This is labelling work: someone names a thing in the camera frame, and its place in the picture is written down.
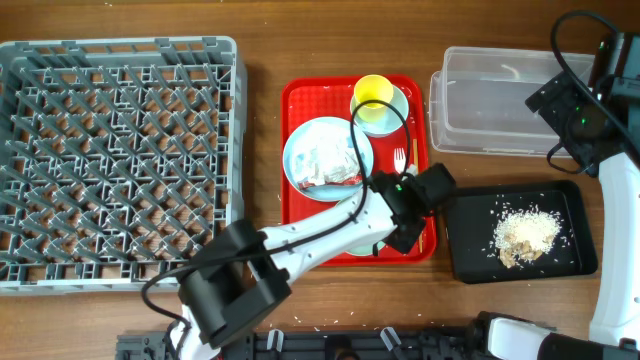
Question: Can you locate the pile of rice scraps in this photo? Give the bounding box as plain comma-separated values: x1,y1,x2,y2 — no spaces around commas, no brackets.
488,203,566,269

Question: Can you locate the wooden chopstick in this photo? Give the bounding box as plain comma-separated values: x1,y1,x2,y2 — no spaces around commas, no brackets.
412,139,423,254

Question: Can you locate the grey plastic dishwasher rack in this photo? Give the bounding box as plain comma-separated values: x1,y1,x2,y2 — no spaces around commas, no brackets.
1,36,247,296

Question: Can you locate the white plastic fork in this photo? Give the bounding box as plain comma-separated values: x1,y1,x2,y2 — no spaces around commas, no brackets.
393,148,407,174

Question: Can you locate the large light blue plate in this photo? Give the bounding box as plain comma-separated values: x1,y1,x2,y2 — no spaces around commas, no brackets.
282,117,374,202

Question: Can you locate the small light blue bowl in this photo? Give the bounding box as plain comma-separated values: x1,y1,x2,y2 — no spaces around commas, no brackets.
350,85,409,137

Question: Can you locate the red snack wrapper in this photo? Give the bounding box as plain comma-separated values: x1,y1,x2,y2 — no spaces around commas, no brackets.
297,175,362,190

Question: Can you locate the black food waste tray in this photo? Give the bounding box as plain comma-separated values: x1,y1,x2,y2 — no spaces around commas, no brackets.
444,180,598,284

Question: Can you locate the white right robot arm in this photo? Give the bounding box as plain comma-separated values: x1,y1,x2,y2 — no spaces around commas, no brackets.
468,74,639,359

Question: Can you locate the clear plastic waste bin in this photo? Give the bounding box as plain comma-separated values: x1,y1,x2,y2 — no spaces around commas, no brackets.
428,46,596,159

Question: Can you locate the yellow plastic cup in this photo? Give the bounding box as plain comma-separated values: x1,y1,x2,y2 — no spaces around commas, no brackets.
354,74,394,123

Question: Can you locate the white paper napkin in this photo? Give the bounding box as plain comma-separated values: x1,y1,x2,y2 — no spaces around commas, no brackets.
290,119,362,185

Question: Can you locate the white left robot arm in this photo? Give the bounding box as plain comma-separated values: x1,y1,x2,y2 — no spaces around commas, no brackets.
165,167,456,359

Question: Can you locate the pale green bowl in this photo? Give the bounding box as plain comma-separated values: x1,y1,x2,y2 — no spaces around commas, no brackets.
346,241,386,257

